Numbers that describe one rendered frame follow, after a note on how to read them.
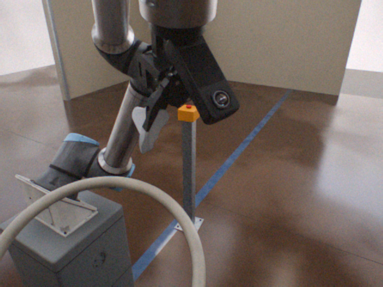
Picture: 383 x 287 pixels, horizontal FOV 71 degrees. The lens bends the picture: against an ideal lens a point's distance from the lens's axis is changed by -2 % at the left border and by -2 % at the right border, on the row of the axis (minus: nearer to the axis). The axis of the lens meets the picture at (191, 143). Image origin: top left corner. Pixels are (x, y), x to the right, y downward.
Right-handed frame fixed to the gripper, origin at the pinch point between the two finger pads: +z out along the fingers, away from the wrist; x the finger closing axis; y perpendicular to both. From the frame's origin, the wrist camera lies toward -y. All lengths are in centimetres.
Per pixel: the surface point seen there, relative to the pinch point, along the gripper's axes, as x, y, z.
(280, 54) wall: -478, 283, 285
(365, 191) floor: -224, -25, 202
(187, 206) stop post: -51, 57, 170
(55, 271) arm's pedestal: 39, 28, 80
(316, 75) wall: -506, 198, 300
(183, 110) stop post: -64, 85, 92
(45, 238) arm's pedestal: 38, 43, 80
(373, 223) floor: -181, -47, 185
